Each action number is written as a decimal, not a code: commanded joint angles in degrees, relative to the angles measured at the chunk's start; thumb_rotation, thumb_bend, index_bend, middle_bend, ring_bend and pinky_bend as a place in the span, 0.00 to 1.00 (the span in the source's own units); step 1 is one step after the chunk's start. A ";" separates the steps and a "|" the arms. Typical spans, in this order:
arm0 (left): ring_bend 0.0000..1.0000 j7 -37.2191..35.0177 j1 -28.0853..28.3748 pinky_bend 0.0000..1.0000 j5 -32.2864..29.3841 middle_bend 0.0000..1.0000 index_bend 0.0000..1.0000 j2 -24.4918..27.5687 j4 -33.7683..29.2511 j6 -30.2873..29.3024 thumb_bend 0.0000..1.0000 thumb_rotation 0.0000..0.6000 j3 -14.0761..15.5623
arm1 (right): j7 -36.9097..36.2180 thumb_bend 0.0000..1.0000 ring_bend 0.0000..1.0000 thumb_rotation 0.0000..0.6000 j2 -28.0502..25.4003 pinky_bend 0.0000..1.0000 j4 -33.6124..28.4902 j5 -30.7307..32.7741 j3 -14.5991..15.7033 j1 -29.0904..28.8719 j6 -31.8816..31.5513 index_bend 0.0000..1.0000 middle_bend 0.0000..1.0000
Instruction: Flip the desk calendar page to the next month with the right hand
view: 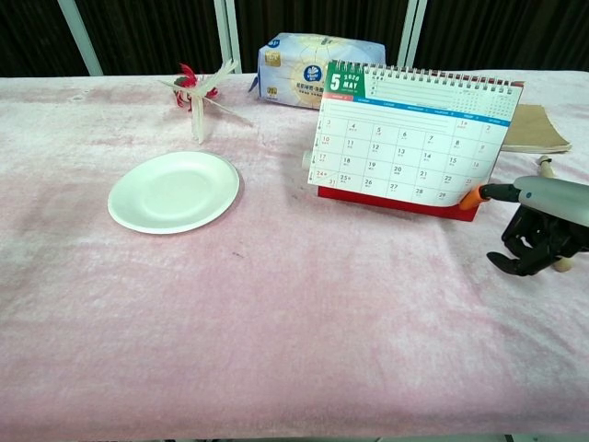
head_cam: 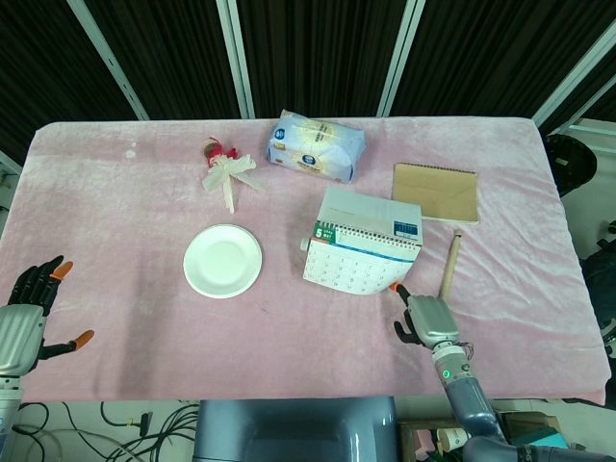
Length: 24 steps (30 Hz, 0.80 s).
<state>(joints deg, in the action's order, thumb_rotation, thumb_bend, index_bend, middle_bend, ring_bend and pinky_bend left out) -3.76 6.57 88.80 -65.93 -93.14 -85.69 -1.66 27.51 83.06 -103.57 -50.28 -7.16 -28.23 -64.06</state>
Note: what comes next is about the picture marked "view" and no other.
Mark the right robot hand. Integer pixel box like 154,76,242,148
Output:
458,175,589,277

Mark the red desk calendar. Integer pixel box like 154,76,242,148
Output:
306,59,525,224

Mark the wooden rolling pin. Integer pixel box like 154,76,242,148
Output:
537,155,574,273

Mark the brown paper bag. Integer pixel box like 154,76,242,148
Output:
500,103,573,155

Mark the blue white tissue pack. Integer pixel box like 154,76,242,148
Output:
248,31,387,111

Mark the pink plush tablecloth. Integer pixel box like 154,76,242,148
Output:
0,71,589,439

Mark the white plastic straw pinwheel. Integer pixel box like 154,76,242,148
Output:
157,59,254,145

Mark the white paper plate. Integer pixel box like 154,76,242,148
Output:
107,150,241,236

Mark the red artificial flower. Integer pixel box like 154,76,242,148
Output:
172,63,220,112

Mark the dark pleated curtain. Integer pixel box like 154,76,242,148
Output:
0,0,589,78

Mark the white double frame pole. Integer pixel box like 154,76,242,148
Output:
397,0,428,70
213,0,244,75

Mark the white slanted frame pole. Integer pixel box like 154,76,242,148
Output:
56,0,104,77

